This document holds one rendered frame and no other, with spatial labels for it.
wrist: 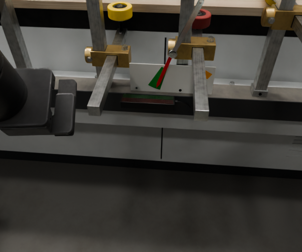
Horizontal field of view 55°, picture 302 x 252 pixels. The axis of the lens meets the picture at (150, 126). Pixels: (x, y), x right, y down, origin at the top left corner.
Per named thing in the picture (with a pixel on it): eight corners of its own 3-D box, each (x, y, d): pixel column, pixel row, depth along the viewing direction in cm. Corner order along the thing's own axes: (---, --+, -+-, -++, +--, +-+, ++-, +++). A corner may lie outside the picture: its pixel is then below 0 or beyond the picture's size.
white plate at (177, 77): (211, 95, 93) (216, 67, 86) (130, 91, 94) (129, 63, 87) (211, 94, 93) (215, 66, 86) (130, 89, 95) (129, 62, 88)
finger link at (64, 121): (35, 107, 40) (5, 70, 31) (88, 105, 40) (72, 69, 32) (30, 154, 38) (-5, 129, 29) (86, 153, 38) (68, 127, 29)
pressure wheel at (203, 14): (207, 52, 93) (212, 17, 86) (182, 51, 94) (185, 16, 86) (205, 41, 99) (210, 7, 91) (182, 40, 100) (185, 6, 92)
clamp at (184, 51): (213, 61, 85) (216, 45, 81) (167, 59, 86) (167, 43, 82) (212, 51, 89) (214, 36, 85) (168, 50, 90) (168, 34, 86)
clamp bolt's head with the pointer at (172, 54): (159, 92, 91) (178, 52, 82) (152, 89, 91) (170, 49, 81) (159, 88, 93) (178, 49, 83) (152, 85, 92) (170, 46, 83)
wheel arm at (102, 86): (102, 119, 71) (100, 105, 68) (88, 118, 71) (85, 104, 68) (128, 38, 103) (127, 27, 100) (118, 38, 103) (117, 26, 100)
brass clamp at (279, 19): (316, 32, 76) (323, 13, 73) (263, 30, 77) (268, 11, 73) (308, 22, 80) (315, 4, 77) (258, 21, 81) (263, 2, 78)
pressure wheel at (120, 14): (138, 38, 101) (137, 4, 93) (120, 45, 97) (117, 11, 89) (123, 31, 105) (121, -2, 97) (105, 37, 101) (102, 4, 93)
